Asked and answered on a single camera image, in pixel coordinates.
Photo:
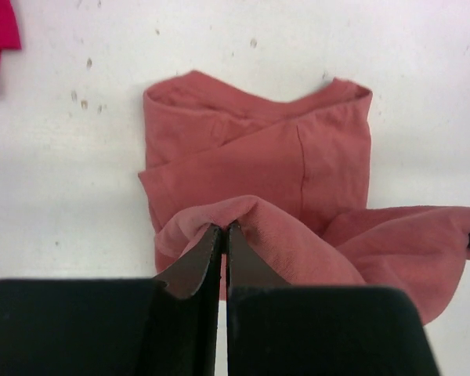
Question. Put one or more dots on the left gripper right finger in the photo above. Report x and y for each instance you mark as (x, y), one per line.
(277, 329)

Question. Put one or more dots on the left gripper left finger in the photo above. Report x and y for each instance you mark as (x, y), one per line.
(163, 325)

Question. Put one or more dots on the salmon pink t shirt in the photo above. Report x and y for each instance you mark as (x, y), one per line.
(295, 176)

